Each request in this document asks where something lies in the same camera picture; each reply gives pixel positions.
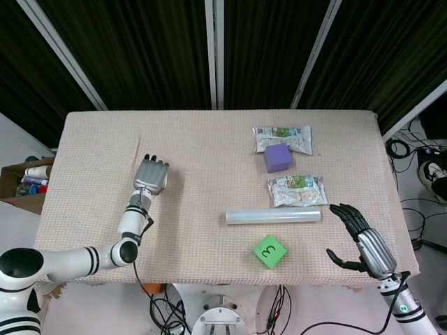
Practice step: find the brown cardboard box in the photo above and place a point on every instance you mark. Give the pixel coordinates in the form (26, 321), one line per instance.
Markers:
(21, 188)

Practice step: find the white black sneaker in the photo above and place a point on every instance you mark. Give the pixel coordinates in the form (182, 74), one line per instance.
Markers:
(433, 178)

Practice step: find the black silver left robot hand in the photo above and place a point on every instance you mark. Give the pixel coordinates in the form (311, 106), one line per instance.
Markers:
(151, 176)

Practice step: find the orange block under table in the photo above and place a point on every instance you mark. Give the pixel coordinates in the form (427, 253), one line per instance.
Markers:
(152, 288)

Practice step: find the white bottle in box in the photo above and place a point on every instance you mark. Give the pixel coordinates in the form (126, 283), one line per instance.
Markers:
(36, 171)

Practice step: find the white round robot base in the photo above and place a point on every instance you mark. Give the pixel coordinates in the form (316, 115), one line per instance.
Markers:
(218, 314)

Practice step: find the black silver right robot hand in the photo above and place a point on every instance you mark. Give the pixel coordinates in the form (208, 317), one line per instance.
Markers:
(368, 246)

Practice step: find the green cube with number three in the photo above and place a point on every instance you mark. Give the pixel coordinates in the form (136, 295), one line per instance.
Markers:
(269, 252)

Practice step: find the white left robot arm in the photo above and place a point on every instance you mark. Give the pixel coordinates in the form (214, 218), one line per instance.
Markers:
(70, 258)

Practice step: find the silver printed snack packet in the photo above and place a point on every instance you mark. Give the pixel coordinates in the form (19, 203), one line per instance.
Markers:
(297, 190)
(283, 137)

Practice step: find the purple foam cube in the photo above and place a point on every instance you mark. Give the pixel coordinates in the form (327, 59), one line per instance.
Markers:
(277, 158)

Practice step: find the clear plastic wrap roll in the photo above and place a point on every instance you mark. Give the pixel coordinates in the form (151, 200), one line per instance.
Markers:
(272, 216)

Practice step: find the beige woven tablecloth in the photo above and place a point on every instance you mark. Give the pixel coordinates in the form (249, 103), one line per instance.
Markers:
(216, 195)

